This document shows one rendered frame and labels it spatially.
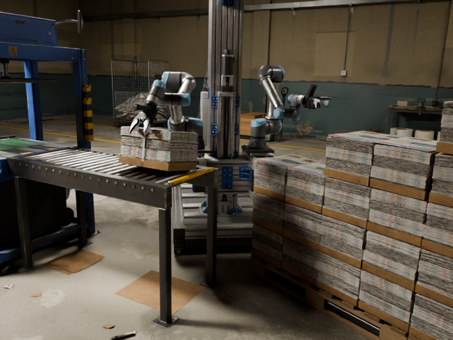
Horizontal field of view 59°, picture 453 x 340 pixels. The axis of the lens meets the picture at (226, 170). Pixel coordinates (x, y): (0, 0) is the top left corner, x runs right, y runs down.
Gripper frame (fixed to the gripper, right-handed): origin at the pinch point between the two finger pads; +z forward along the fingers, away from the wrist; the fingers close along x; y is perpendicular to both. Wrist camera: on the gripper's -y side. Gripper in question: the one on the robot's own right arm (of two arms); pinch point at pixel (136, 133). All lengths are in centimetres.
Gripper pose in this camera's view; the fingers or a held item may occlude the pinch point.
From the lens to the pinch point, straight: 233.4
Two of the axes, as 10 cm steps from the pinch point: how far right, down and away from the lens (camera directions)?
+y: 4.0, 4.1, 8.2
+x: -8.7, -1.1, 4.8
